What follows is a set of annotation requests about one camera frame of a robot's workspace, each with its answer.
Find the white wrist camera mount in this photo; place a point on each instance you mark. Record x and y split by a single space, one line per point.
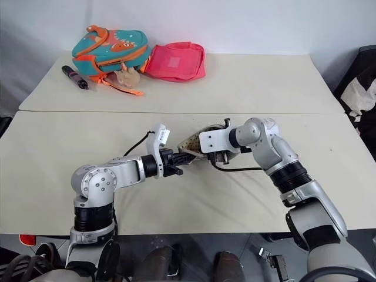
214 139
155 144

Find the teal orange dinosaur backpack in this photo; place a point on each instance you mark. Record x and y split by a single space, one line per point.
117 47

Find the black pink pen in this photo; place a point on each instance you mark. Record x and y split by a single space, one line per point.
73 74

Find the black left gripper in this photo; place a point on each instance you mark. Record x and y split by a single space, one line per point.
168 163

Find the dark brown rounded shape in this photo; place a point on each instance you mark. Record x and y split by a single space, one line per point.
227 267
158 264

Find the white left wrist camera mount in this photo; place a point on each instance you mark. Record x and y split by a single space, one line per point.
155 144

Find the beige plush pendant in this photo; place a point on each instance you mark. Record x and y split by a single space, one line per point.
127 78

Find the black chair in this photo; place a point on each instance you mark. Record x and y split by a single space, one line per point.
349 82

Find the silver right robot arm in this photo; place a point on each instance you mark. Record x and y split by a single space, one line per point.
264 147

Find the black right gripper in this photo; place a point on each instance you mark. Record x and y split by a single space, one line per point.
218 158

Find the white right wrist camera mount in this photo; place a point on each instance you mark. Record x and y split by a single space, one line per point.
214 139

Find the black white garment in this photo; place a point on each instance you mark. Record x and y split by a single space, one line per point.
354 95

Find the black white sneaker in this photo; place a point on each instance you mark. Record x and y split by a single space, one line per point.
48 252

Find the pink fabric bag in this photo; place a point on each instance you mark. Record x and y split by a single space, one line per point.
176 63

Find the red plastic object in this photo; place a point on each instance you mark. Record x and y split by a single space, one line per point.
27 239

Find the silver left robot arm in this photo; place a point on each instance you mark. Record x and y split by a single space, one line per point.
97 179

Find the grey checked fabric pouch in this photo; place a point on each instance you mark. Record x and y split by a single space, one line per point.
191 145

